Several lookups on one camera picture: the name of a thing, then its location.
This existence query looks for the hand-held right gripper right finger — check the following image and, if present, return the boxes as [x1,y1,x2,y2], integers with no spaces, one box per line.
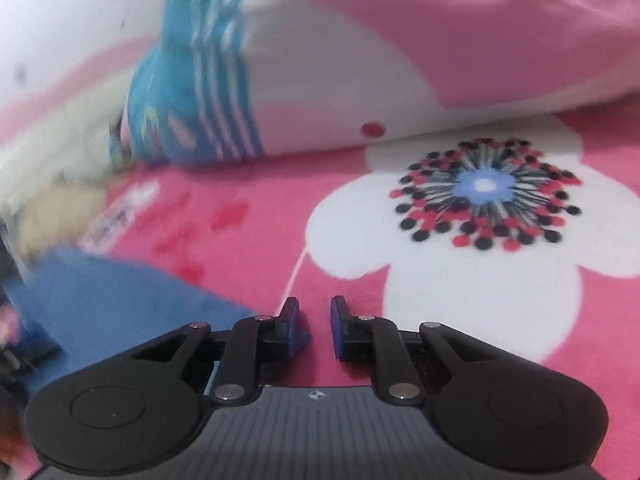
[330,295,501,405]

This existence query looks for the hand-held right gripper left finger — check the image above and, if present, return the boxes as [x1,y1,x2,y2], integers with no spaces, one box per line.
[131,296,311,405]

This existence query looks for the blue denim jeans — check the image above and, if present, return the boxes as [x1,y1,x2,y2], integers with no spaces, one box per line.
[5,247,281,396]

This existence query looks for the pink floral bed sheet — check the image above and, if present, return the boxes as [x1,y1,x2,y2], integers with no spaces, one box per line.
[0,110,640,480]

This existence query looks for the beige cloth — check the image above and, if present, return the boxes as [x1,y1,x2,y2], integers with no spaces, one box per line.
[15,180,108,256]

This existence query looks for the rolled pink and blue quilt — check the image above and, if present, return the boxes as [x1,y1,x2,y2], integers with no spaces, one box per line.
[107,0,640,166]

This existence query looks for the white and pink headboard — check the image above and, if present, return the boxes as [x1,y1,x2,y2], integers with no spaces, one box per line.
[0,40,166,211]

